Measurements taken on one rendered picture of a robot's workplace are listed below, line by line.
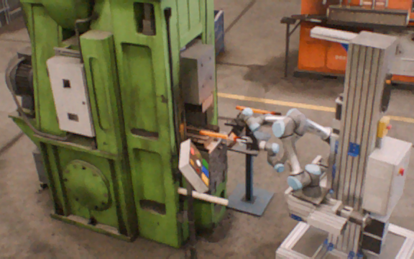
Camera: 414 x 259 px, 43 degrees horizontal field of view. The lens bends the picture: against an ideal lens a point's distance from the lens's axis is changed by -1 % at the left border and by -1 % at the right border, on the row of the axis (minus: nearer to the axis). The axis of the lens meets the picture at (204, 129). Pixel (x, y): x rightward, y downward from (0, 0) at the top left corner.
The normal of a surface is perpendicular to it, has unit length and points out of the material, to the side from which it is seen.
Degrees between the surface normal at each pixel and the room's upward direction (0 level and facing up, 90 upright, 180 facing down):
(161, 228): 90
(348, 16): 90
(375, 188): 90
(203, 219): 90
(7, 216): 0
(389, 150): 0
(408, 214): 0
